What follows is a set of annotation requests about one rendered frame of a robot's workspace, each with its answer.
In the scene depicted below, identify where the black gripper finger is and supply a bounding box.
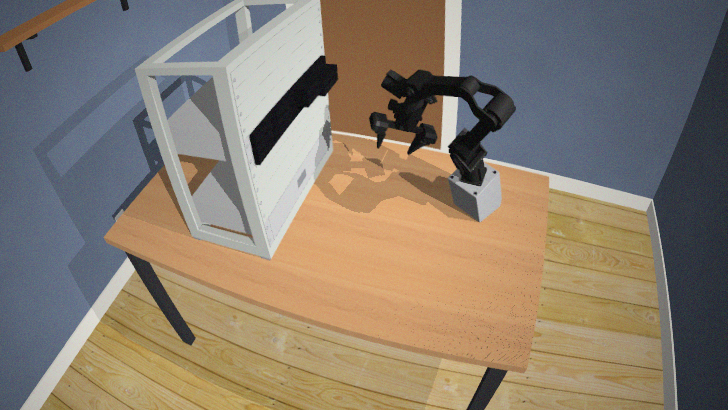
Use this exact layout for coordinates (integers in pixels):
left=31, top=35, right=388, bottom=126
left=375, top=131, right=386, bottom=149
left=407, top=134, right=430, bottom=155

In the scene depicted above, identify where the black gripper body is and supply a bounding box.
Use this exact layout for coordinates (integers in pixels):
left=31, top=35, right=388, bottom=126
left=369, top=103, right=437, bottom=144

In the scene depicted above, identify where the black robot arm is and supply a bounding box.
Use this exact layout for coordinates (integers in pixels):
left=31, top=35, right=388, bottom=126
left=381, top=70, right=516, bottom=186

